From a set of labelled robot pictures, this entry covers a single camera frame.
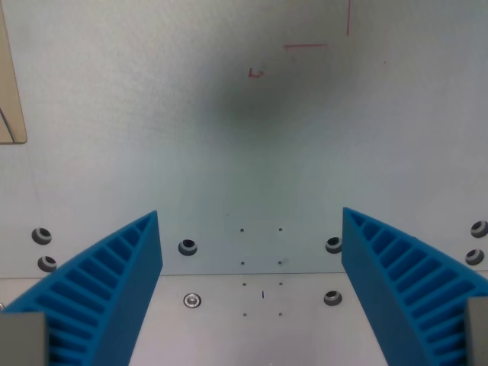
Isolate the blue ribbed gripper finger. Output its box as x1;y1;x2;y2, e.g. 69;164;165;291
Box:
340;207;488;366
0;210;164;366

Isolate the beige panel edge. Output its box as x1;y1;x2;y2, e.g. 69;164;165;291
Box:
0;0;29;146

